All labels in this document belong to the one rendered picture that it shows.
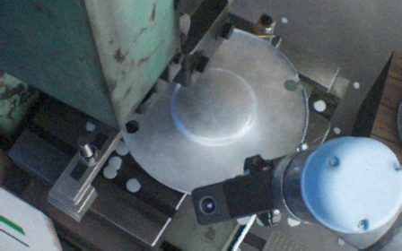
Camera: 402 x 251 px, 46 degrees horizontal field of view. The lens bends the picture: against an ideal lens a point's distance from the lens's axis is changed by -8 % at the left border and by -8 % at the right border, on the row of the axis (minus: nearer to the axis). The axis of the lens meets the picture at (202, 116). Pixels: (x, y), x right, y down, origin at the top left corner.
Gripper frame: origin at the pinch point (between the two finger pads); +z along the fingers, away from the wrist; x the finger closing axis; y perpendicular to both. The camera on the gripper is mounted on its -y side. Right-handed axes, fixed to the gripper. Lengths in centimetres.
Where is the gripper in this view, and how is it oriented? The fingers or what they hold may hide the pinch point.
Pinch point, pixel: (247, 190)
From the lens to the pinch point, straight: 71.9
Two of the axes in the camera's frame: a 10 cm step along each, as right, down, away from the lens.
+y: 9.6, -2.6, 1.5
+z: -1.1, 1.3, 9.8
